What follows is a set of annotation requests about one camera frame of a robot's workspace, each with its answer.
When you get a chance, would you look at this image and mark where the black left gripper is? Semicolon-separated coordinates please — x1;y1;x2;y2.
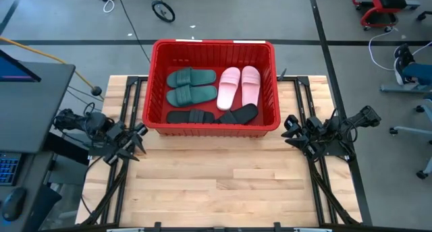
101;123;149;165

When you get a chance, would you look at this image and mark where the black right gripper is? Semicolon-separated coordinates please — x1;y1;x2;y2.
281;115;327;161

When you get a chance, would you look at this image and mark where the black rubber slide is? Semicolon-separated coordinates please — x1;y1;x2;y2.
215;103;259;125
165;109;216;124

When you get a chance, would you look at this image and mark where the pink rubber slide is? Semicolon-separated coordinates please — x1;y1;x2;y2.
240;65;262;107
216;66;242;111

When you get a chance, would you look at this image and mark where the dark green rubber slide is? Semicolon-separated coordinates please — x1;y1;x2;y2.
165;67;217;89
165;84;219;108

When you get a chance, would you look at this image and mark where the red plastic bin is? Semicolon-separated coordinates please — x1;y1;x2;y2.
141;38;281;138

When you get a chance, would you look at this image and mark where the grey office chair base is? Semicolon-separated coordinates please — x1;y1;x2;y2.
389;103;432;179

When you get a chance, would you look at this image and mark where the grey chair footrest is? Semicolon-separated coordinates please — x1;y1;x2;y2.
380;82;432;94

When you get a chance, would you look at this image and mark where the backlit black keyboard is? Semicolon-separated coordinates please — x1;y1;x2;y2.
0;152;22;186

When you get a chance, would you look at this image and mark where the person's shoe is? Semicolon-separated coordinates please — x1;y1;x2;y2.
393;42;415;86

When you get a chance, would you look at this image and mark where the black computer mouse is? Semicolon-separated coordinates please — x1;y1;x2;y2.
1;187;28;223

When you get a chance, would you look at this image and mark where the person's leg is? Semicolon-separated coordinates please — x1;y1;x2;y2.
403;62;432;86

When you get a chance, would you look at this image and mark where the computer monitor blue screen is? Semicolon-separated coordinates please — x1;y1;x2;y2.
0;49;42;83

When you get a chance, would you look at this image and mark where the black chair caster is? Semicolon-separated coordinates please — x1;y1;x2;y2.
416;9;432;22

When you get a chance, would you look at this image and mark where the black metal table rail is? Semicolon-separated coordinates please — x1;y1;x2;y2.
40;221;432;232

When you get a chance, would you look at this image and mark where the long white floor cable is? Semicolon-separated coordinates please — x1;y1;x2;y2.
367;28;432;71

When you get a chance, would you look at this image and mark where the thin black floor cable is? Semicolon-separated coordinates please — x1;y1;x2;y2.
115;0;152;63

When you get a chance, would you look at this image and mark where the yellow cable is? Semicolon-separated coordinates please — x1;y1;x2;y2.
0;36;94;90

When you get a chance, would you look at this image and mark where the black ring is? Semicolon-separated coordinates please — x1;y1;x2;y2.
151;0;176;24

